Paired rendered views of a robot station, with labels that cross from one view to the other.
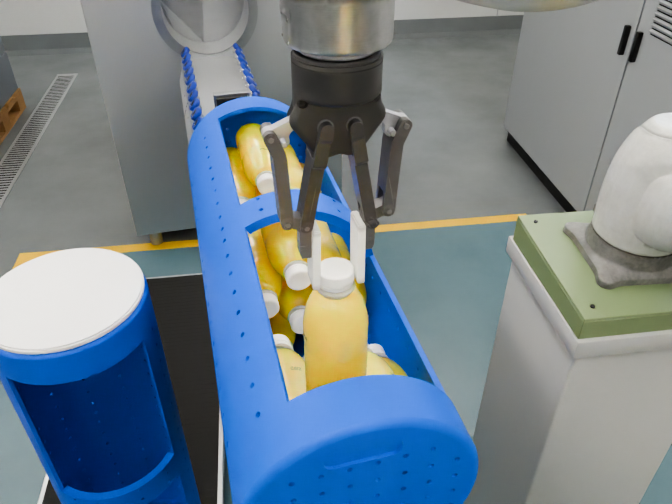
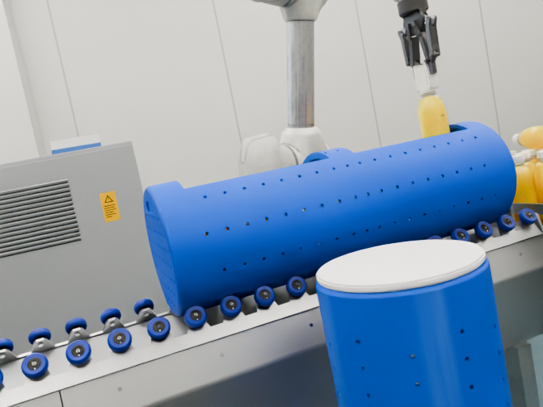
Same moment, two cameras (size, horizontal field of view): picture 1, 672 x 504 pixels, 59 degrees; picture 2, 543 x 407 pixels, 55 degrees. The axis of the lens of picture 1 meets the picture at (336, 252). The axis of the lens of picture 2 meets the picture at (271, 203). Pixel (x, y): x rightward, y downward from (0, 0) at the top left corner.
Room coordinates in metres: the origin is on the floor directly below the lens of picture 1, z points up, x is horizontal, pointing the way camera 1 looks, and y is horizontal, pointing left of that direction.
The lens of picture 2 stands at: (1.09, 1.32, 1.25)
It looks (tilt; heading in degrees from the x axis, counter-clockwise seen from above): 5 degrees down; 264
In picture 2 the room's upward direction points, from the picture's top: 11 degrees counter-clockwise
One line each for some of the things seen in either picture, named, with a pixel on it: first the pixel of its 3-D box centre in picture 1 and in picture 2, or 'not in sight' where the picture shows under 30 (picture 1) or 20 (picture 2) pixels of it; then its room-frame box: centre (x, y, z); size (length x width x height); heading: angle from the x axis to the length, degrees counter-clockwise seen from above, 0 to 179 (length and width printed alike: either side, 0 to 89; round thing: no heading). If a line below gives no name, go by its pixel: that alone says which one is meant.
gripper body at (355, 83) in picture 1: (336, 101); (414, 16); (0.48, 0.00, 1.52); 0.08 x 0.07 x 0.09; 104
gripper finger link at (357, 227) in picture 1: (357, 247); (420, 78); (0.49, -0.02, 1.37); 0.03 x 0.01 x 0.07; 14
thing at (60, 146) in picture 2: not in sight; (75, 145); (1.72, -1.54, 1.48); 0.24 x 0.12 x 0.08; 16
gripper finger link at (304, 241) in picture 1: (295, 234); (434, 62); (0.47, 0.04, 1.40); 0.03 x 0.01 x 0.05; 104
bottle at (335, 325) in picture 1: (335, 347); (435, 127); (0.48, 0.00, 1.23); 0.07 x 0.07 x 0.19
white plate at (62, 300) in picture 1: (63, 295); (397, 263); (0.80, 0.48, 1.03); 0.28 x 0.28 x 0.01
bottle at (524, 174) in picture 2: not in sight; (522, 194); (0.21, -0.09, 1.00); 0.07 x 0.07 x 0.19
